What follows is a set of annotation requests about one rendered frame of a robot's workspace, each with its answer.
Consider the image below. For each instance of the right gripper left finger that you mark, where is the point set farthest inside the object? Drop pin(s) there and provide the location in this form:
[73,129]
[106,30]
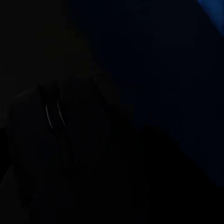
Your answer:
[5,159]

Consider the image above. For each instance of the room divider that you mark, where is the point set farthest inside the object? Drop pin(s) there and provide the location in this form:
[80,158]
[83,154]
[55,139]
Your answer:
[215,10]

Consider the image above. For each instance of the desk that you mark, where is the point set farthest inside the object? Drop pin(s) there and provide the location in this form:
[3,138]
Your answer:
[160,61]

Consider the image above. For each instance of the mouse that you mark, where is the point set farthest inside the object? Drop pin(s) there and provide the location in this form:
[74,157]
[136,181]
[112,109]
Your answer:
[78,158]

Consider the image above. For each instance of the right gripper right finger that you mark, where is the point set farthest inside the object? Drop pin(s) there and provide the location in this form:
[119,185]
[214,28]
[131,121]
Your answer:
[183,192]

